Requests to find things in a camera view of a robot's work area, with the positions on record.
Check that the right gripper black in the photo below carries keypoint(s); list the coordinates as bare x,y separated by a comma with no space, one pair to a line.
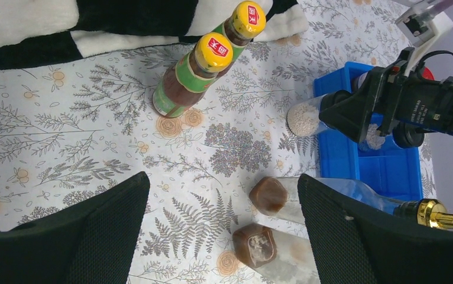
424,105

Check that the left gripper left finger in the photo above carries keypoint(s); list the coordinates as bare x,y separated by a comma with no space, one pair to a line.
89,242

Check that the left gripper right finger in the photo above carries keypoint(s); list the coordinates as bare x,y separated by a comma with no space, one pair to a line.
353,242

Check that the black lid shaker jar front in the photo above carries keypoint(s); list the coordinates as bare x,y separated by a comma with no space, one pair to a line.
303,118

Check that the black lid shaker jar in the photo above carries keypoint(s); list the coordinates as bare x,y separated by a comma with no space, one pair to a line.
303,118
403,137

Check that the blue plastic divided bin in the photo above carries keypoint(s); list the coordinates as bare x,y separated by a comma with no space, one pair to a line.
393,173

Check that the white lid brown sauce jar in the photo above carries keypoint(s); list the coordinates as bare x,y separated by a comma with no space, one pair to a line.
358,82

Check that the red lid chili sauce jar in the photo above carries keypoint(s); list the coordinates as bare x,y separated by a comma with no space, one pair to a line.
427,74

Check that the glass oil bottle front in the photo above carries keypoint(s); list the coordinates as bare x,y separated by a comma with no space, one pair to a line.
278,256

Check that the glass oil bottle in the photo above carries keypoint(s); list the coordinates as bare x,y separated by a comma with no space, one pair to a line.
278,256
278,197

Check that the glass oil bottle rear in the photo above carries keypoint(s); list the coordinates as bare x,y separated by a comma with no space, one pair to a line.
278,197

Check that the floral tablecloth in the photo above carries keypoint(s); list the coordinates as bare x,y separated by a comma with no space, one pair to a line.
71,131

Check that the yellow cap sauce bottle rear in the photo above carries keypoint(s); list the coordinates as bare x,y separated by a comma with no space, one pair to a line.
247,21

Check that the yellow cap sauce bottle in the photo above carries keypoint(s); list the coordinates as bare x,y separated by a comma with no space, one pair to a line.
185,83
247,21

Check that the yellow cap sauce bottle front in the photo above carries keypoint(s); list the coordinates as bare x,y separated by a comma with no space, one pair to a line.
185,83

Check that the black white checkered blanket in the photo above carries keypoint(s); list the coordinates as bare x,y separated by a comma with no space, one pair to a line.
40,33

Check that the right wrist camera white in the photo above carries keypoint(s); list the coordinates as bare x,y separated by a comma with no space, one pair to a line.
423,23

